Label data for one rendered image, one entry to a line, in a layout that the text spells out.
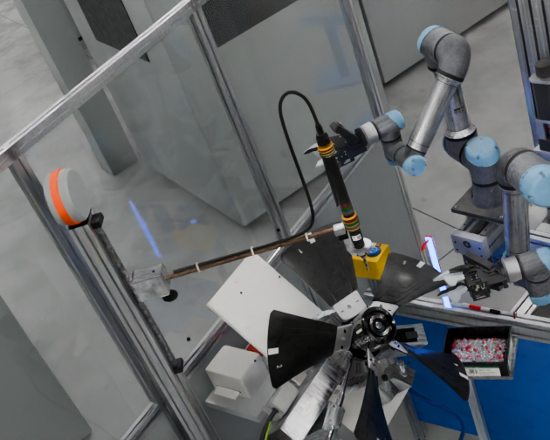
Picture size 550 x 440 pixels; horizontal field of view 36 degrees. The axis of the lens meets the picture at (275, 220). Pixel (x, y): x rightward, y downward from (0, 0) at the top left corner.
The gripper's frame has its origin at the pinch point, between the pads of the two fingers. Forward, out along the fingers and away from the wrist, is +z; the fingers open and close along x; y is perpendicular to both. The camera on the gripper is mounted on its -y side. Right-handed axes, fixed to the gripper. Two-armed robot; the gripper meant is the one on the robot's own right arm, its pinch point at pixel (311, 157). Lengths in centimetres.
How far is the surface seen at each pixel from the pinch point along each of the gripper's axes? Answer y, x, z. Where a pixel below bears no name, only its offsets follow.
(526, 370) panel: 78, -65, -35
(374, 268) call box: 38.6, -24.3, -3.7
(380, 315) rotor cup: 14, -65, 11
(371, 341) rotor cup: 15, -71, 17
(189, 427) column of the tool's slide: 48, -41, 79
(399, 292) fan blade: 20, -55, 0
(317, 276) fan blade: 6, -47, 21
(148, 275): -15, -35, 66
